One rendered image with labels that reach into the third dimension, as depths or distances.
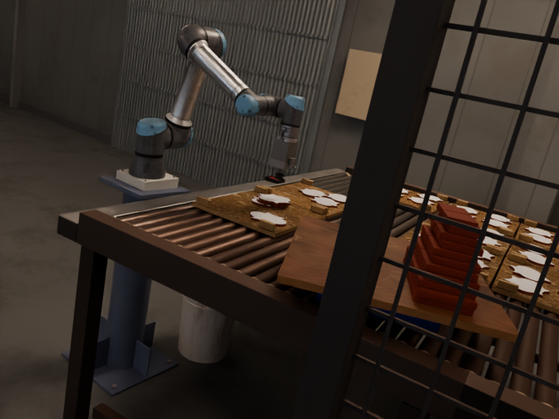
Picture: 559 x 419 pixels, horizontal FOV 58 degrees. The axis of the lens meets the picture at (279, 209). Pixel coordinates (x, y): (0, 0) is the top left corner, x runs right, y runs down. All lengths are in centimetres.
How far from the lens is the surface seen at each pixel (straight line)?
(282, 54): 537
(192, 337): 257
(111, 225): 145
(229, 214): 175
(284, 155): 189
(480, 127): 452
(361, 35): 500
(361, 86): 477
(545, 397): 123
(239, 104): 182
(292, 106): 188
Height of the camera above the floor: 144
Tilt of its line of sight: 15 degrees down
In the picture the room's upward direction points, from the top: 12 degrees clockwise
